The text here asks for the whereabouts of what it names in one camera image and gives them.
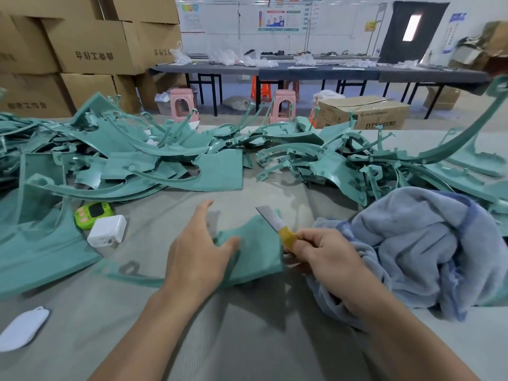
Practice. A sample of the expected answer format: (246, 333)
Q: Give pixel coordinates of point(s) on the pink plastic stool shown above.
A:
(182, 103)
(283, 105)

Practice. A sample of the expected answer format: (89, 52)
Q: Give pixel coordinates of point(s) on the green plastic panel part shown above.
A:
(258, 253)

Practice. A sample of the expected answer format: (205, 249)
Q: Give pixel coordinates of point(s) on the white face mask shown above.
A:
(22, 329)

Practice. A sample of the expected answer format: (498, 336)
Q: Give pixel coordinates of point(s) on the small yellow wall sign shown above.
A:
(370, 26)

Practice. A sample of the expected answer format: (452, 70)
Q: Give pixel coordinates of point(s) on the person's right thumb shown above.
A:
(313, 234)

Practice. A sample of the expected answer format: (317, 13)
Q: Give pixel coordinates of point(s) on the row of white plastic bags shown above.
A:
(222, 57)

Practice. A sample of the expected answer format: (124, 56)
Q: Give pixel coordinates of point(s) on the person's right hand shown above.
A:
(337, 265)

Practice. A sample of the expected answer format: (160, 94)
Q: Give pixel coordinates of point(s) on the person's left forearm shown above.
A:
(147, 337)

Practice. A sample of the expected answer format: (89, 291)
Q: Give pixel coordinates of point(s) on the white power adapter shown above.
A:
(107, 232)

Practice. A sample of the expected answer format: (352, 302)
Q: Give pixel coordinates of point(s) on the printed cardboard box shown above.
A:
(365, 111)

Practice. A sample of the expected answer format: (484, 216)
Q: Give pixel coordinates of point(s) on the person's left thumb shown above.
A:
(228, 245)

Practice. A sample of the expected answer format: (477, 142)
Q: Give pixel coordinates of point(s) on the heap of cartons and packaging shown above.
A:
(482, 47)

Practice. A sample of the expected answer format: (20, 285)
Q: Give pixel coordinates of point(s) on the white bag of items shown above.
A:
(162, 103)

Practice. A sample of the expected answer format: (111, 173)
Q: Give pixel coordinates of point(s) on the person's right forearm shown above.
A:
(404, 341)

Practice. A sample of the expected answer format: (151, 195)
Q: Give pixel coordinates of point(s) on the wide chart wall poster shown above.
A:
(283, 20)

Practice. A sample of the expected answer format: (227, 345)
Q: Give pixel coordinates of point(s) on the grey table cloth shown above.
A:
(246, 337)

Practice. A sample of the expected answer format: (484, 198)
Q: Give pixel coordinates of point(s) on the green paw-shaped timer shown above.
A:
(93, 214)

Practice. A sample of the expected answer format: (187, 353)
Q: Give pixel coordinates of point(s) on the stack of brown cardboard boxes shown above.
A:
(91, 47)

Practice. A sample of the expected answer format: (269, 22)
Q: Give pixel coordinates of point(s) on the colourful wall poster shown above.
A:
(192, 15)

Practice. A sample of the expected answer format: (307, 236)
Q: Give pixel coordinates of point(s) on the small plain cardboard box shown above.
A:
(442, 99)

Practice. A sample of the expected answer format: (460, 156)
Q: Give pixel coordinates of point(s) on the orange plastic stool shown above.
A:
(262, 89)

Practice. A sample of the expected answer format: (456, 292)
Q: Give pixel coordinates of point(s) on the light blue towel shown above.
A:
(420, 249)

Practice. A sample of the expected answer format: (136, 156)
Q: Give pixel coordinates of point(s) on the black door curtain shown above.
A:
(397, 43)

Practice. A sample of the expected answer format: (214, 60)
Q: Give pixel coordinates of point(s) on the pile of green plastic parts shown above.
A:
(119, 154)

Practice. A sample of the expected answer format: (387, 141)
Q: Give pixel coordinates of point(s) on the dark grey folding table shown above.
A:
(432, 76)
(317, 72)
(206, 70)

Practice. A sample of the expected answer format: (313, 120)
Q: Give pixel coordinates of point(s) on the person's left hand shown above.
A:
(190, 261)

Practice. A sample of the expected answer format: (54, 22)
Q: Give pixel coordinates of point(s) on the scraper blade with yellow tape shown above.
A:
(272, 220)

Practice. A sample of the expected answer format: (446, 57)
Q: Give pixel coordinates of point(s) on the blue and white banner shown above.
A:
(454, 33)

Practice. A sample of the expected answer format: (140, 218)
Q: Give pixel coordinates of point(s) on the grey sack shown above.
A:
(237, 103)

